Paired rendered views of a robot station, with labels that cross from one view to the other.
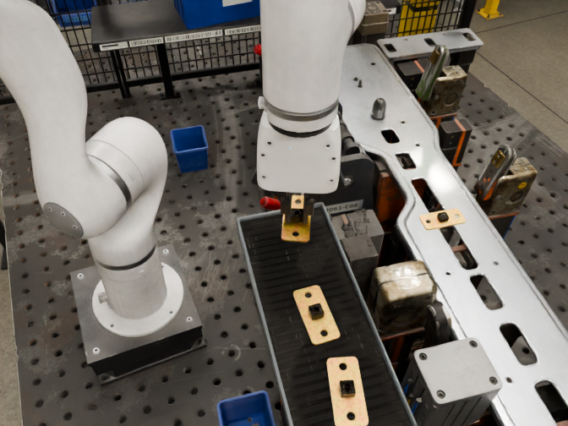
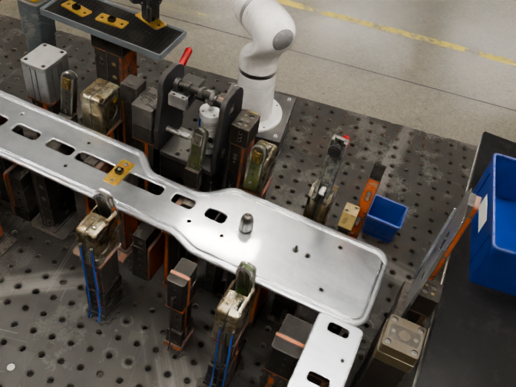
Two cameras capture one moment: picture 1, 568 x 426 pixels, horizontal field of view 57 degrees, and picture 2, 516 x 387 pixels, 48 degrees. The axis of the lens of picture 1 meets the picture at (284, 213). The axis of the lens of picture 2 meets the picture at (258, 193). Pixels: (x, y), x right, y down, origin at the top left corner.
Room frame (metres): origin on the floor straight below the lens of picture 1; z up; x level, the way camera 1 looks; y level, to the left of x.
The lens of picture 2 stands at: (1.44, -0.94, 2.03)
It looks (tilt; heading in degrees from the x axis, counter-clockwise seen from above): 47 degrees down; 121
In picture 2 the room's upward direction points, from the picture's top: 11 degrees clockwise
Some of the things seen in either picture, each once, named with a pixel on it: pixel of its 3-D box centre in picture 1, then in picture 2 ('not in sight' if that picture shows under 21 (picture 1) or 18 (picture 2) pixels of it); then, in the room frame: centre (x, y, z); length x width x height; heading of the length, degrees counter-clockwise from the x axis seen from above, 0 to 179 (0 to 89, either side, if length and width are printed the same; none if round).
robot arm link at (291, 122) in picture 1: (298, 102); not in sight; (0.48, -0.02, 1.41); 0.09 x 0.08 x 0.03; 86
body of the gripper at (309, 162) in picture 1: (299, 144); not in sight; (0.48, -0.02, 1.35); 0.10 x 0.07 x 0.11; 86
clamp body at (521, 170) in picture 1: (488, 223); (102, 265); (0.77, -0.46, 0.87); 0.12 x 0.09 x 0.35; 104
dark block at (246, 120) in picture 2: not in sight; (236, 178); (0.84, -0.04, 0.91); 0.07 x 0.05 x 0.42; 104
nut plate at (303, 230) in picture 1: (297, 215); (150, 18); (0.48, -0.02, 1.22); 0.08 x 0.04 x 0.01; 176
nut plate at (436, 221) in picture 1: (443, 217); (119, 170); (0.67, -0.31, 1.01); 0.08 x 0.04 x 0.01; 104
